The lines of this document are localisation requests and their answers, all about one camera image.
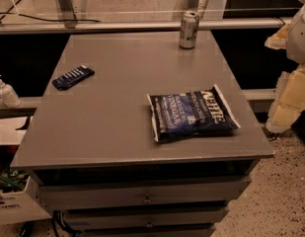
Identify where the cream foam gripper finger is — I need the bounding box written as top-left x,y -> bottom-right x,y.
266,65 -> 305,133
265,24 -> 289,49

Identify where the blue rxbar blueberry bar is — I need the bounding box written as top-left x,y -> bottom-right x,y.
52,65 -> 95,91

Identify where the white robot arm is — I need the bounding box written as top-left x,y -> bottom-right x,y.
265,4 -> 305,133

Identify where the silver soda can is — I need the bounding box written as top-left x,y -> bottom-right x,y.
179,11 -> 199,49

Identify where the blue kettle chips bag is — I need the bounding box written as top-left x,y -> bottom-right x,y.
147,85 -> 241,142

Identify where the grey drawer cabinet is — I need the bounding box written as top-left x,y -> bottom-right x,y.
12,31 -> 272,237

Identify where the white pump bottle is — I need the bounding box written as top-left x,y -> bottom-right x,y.
0,75 -> 21,108

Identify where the white cardboard box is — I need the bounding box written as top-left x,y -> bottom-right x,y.
0,118 -> 51,225

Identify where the grey metal rail frame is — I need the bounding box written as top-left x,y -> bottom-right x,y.
0,17 -> 292,35

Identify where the black cable on floor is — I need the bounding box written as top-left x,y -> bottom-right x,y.
0,0 -> 102,24

